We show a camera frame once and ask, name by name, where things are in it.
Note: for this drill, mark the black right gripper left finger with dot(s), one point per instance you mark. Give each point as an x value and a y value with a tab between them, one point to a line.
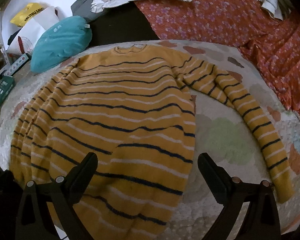
34	220

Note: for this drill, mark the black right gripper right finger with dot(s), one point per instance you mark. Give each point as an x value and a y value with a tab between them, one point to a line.
261	220

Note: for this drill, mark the yellow striped knit sweater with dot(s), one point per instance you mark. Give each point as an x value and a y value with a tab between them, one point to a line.
132	107

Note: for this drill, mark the white quilted patchwork bedspread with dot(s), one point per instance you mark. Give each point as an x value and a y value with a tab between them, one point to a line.
219	130

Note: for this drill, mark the green cardboard box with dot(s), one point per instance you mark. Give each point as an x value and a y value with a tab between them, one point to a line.
6	85

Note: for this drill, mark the teal pillow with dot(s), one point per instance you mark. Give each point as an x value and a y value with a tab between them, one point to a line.
63	40

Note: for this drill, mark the white and yellow plastic bag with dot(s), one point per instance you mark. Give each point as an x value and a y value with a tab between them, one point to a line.
23	25

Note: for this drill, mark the red floral fabric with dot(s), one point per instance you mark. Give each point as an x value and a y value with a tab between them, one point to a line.
272	46

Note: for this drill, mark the grey folded garment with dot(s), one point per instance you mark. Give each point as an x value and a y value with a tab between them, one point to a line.
82	8

